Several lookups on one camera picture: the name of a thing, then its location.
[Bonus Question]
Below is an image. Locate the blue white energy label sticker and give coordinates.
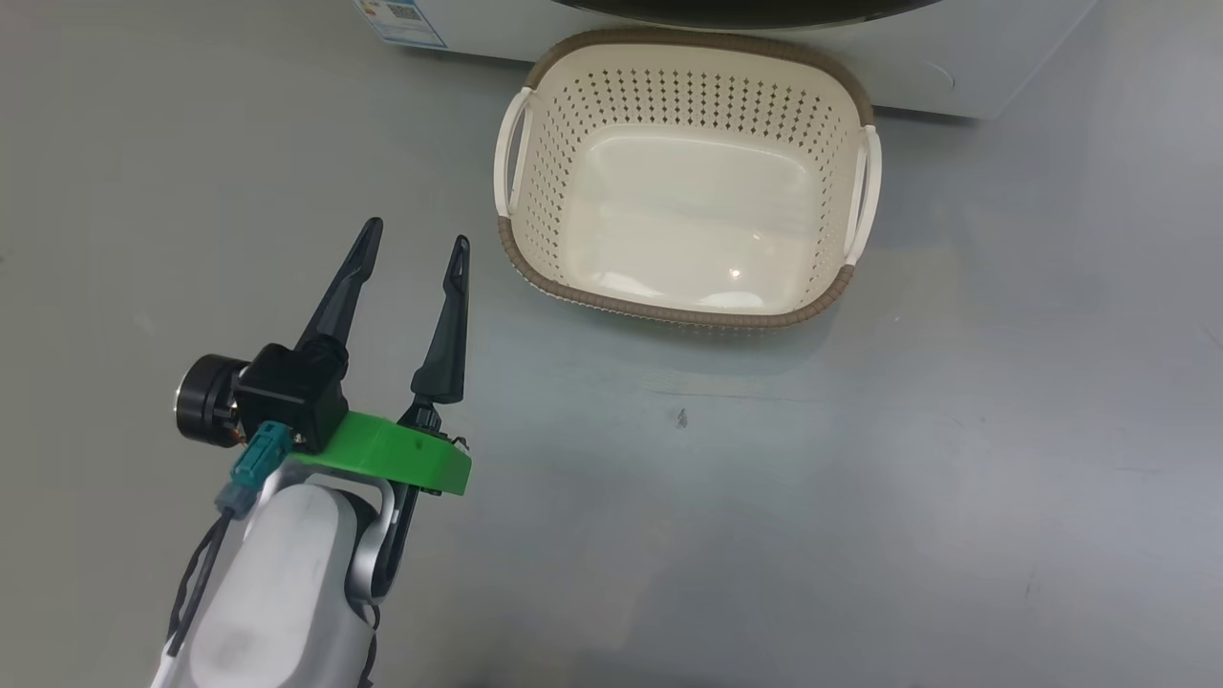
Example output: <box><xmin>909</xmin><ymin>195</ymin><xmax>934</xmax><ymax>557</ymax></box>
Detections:
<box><xmin>354</xmin><ymin>0</ymin><xmax>448</xmax><ymax>49</ymax></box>

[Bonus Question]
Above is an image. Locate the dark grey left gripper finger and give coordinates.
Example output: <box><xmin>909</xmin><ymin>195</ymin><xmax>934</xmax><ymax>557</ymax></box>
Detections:
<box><xmin>294</xmin><ymin>217</ymin><xmax>385</xmax><ymax>360</ymax></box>
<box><xmin>411</xmin><ymin>235</ymin><xmax>471</xmax><ymax>405</ymax></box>

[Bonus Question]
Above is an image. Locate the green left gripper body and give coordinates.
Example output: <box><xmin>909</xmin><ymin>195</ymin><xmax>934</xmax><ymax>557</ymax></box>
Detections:
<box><xmin>174</xmin><ymin>355</ymin><xmax>473</xmax><ymax>498</ymax></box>

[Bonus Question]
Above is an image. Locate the white washing machine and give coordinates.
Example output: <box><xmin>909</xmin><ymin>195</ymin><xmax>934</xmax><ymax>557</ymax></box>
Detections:
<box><xmin>352</xmin><ymin>0</ymin><xmax>1100</xmax><ymax>120</ymax></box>

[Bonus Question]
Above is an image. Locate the cream perforated laundry basket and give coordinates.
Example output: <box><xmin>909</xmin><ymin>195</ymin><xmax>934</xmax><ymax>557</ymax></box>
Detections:
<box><xmin>493</xmin><ymin>27</ymin><xmax>882</xmax><ymax>333</ymax></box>

